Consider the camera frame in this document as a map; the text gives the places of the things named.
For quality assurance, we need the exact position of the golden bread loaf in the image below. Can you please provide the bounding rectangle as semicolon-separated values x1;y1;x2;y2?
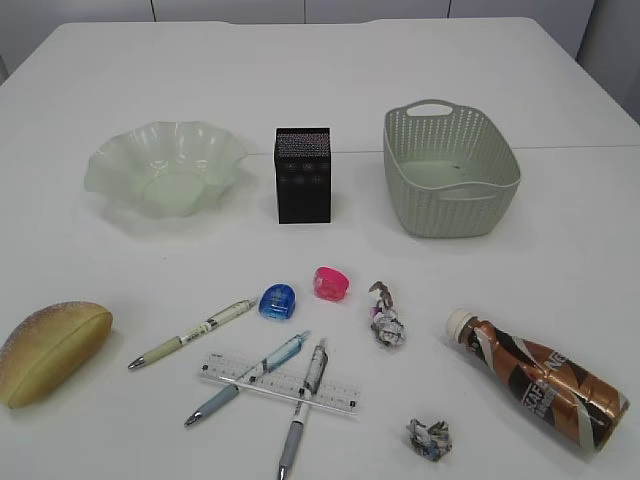
1;301;113;409

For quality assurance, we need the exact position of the pale green woven plastic basket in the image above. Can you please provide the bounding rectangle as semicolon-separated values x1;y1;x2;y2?
383;99;521;239

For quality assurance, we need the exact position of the brown Nescafe coffee bottle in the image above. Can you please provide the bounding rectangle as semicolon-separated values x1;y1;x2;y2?
446;309;630;452

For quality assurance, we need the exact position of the black mesh pen holder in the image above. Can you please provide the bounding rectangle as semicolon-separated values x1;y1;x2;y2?
274;127;331;224

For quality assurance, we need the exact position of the paper with brown strip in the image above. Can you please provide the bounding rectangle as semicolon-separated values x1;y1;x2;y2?
369;281;406;349

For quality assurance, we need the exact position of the clear plastic ruler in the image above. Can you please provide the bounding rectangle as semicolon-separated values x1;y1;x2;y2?
199;353;363;414

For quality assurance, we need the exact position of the pale green wavy glass bowl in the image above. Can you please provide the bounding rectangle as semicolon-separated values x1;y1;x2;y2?
83;121;247;218

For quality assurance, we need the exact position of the blue pencil sharpener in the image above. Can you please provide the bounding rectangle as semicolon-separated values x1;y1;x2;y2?
258;283;296;321

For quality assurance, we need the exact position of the small paper ball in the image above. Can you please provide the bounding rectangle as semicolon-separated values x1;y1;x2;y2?
406;418;452;462

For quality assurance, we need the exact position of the pink pencil sharpener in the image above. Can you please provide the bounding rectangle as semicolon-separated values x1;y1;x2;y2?
313;266;350;301

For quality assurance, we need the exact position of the grey patterned ballpoint pen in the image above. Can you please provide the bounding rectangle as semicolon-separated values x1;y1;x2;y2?
277;338;328;480

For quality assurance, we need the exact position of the light blue ballpoint pen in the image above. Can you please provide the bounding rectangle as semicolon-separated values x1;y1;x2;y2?
184;330;311;427

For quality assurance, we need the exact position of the cream white ballpoint pen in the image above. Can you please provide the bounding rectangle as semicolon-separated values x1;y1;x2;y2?
128;297;259;371

